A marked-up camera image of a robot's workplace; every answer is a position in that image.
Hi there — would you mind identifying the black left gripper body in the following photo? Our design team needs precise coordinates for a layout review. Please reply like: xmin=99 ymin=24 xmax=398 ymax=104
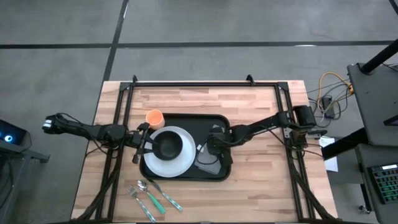
xmin=125 ymin=121 xmax=151 ymax=165

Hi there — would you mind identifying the black bar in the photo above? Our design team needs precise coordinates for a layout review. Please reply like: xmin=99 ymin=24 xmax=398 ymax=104
xmin=321 ymin=126 xmax=369 ymax=160

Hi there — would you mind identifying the white round plate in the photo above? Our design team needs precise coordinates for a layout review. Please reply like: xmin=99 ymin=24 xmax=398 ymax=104
xmin=143 ymin=125 xmax=197 ymax=179

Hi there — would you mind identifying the device with blue light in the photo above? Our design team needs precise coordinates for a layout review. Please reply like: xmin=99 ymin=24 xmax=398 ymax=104
xmin=0 ymin=119 xmax=28 ymax=146

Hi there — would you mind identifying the black metal table frame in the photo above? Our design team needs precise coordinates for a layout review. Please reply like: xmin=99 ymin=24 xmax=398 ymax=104
xmin=70 ymin=74 xmax=340 ymax=224

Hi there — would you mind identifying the spoon with green handle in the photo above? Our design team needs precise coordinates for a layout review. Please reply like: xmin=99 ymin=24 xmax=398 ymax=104
xmin=137 ymin=179 xmax=167 ymax=215

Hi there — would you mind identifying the black pole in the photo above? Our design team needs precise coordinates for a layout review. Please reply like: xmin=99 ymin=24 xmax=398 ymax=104
xmin=359 ymin=39 xmax=398 ymax=75

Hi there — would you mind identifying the black power adapter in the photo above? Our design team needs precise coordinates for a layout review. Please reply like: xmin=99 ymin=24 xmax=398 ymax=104
xmin=321 ymin=95 xmax=336 ymax=119

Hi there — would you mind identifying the black bowl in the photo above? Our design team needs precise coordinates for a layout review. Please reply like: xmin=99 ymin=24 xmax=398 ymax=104
xmin=151 ymin=130 xmax=184 ymax=161

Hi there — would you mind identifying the white paper sheet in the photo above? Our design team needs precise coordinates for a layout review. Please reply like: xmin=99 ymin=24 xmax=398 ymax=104
xmin=318 ymin=136 xmax=339 ymax=173

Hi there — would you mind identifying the dark grey desk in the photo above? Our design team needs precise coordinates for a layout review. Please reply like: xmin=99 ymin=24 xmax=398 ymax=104
xmin=354 ymin=143 xmax=398 ymax=224

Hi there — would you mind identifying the grey metal stand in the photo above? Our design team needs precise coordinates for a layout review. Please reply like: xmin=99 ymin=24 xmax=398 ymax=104
xmin=0 ymin=139 xmax=50 ymax=224

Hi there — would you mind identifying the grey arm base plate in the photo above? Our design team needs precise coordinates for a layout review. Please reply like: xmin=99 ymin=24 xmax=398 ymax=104
xmin=282 ymin=127 xmax=328 ymax=140

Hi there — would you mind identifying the black desk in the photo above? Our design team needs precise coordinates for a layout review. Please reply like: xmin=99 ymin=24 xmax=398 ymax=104
xmin=346 ymin=62 xmax=398 ymax=147

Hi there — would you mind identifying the orange mug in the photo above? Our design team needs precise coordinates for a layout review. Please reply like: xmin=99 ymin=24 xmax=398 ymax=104
xmin=145 ymin=109 xmax=165 ymax=131

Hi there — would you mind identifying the yellow cable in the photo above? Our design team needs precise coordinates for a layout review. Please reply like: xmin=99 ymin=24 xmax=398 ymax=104
xmin=316 ymin=72 xmax=354 ymax=113

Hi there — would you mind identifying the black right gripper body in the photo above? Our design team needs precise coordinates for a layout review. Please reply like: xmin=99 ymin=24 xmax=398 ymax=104
xmin=206 ymin=124 xmax=234 ymax=156

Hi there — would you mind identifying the black plastic tray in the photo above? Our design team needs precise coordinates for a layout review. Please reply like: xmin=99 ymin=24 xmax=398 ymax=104
xmin=139 ymin=113 xmax=233 ymax=182

